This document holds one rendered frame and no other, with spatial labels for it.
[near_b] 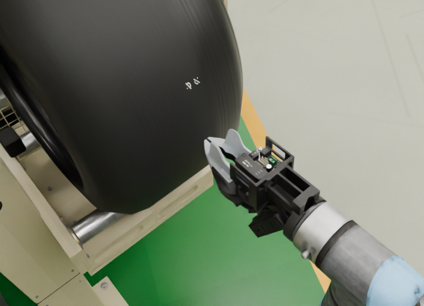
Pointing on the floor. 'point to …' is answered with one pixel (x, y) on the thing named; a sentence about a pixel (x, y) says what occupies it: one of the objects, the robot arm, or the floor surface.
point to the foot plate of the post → (108, 293)
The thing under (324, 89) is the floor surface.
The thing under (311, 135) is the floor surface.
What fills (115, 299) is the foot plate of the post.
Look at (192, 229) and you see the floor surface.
